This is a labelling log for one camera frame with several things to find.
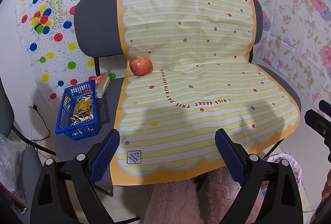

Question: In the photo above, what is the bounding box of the yellow striped cloth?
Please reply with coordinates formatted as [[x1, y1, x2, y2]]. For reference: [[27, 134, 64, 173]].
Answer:
[[110, 0, 300, 186]]

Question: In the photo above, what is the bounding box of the grey chair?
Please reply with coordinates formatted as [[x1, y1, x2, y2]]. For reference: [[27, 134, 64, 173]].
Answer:
[[53, 0, 302, 197]]

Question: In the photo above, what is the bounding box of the blue plastic basket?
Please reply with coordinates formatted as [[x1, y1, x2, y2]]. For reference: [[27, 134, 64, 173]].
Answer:
[[55, 80, 98, 140]]

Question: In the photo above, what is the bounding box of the clear plastic bag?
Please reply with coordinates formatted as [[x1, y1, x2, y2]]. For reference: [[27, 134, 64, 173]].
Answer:
[[0, 134, 25, 194]]

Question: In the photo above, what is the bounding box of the pink trash bag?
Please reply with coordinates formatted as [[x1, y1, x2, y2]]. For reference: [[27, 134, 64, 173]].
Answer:
[[258, 153, 302, 204]]

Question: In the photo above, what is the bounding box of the black cable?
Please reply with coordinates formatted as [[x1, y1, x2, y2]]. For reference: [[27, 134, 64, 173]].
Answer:
[[27, 103, 51, 142]]

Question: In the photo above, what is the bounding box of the floral print sheet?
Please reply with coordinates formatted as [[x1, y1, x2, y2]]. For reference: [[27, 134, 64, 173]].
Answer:
[[254, 0, 330, 107]]

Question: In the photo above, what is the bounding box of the person's right hand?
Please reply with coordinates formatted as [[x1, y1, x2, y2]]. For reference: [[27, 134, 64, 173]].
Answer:
[[310, 169, 331, 223]]

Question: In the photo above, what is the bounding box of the small book stack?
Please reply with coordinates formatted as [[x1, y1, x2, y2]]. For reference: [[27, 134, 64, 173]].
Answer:
[[90, 72, 110, 99]]

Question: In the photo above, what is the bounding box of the red apple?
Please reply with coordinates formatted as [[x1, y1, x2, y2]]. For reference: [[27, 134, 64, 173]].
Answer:
[[129, 58, 153, 77]]

